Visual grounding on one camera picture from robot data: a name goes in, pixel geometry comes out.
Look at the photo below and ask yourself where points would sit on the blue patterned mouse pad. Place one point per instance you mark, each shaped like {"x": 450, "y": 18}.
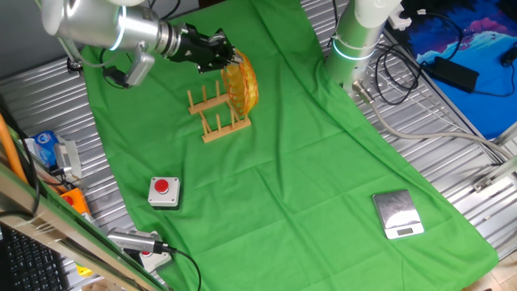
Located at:
{"x": 476, "y": 40}

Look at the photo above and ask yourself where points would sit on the silver depth camera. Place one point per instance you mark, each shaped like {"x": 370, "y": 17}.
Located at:
{"x": 133, "y": 239}
{"x": 66, "y": 157}

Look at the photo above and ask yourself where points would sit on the green cloth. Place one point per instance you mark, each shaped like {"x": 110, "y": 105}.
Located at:
{"x": 282, "y": 169}

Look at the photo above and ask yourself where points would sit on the blue tissue pack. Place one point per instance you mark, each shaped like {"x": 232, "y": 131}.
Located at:
{"x": 45, "y": 147}

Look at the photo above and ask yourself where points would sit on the yellow woven plastic basket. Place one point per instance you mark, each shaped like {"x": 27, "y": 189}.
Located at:
{"x": 242, "y": 85}

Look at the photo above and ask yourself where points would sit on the silver green robot arm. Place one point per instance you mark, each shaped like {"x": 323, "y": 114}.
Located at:
{"x": 93, "y": 24}

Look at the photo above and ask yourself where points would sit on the aluminium frame post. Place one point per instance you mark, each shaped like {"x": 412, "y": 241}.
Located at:
{"x": 74, "y": 64}

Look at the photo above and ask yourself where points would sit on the black computer mouse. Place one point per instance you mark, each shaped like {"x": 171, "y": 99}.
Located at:
{"x": 509, "y": 56}

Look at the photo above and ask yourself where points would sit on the orange box red push button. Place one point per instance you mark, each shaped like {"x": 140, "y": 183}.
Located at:
{"x": 78, "y": 204}

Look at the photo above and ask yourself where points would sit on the wooden dish rack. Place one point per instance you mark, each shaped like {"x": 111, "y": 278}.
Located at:
{"x": 224, "y": 133}

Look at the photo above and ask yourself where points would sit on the aluminium rail bracket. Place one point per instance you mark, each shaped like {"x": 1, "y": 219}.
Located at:
{"x": 490, "y": 180}

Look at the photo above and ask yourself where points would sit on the black power adapter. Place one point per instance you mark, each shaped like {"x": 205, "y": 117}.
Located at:
{"x": 456, "y": 74}

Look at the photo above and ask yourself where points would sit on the grey box red push button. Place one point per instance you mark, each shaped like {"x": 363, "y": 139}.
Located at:
{"x": 155, "y": 260}
{"x": 163, "y": 194}

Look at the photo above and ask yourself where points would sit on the black keyboard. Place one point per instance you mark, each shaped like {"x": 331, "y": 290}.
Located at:
{"x": 28, "y": 262}

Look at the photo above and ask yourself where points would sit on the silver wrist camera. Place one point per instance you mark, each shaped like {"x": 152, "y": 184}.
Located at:
{"x": 140, "y": 68}

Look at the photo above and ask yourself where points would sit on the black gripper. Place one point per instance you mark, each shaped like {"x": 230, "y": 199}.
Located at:
{"x": 192, "y": 46}

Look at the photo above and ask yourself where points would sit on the green edged frame beam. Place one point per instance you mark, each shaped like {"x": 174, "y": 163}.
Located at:
{"x": 60, "y": 226}

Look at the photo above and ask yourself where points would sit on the silver kitchen scale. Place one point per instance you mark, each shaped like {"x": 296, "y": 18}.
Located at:
{"x": 398, "y": 212}

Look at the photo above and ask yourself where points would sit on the orange pole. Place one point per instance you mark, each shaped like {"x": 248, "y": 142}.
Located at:
{"x": 10, "y": 149}

